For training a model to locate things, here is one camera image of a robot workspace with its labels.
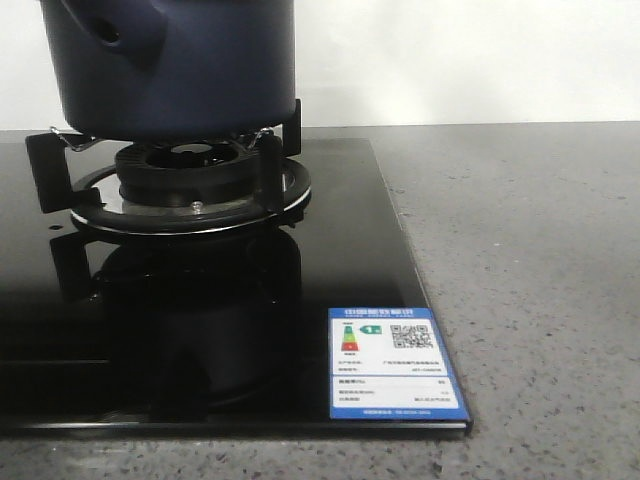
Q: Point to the black pot support grate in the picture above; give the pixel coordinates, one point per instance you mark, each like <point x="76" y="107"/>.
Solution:
<point x="282" y="191"/>

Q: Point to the dark blue cooking pot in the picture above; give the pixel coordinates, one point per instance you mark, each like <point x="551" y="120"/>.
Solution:
<point x="172" y="70"/>

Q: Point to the blue energy label sticker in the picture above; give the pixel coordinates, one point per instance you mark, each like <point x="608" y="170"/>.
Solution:
<point x="390" y="363"/>

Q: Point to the black round gas burner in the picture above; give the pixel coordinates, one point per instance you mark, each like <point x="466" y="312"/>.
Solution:
<point x="178" y="175"/>

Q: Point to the black glass gas stove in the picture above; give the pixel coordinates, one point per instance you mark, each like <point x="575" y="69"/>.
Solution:
<point x="223" y="336"/>

